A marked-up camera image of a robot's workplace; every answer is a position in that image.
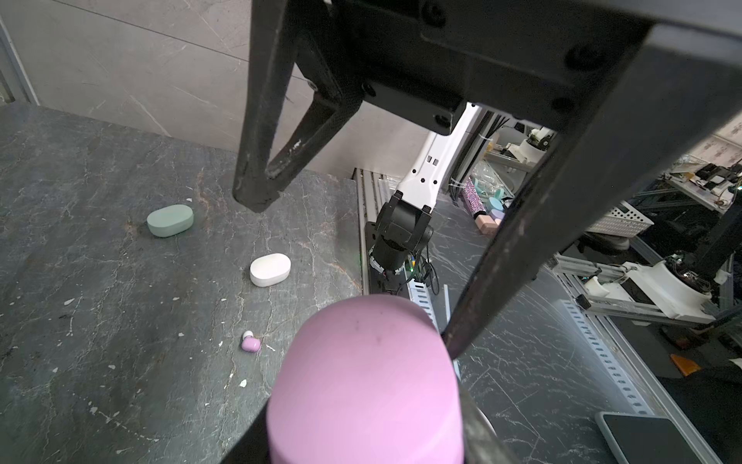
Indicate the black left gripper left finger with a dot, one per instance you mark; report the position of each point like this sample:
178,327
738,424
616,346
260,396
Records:
253,447

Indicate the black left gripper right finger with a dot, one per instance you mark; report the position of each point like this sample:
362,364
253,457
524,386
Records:
481,442

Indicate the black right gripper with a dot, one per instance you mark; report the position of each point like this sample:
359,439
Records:
632,85

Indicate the purple earbud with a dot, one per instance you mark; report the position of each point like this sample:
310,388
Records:
250,343

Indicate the pink oval earbud case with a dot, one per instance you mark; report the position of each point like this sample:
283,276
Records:
366,380

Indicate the mint green earbud charging case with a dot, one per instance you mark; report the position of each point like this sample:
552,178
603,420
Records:
170,221

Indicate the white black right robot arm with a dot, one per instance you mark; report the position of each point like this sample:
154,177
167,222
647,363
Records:
276,142

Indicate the smartphone with green case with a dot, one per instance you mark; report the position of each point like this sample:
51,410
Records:
637,439

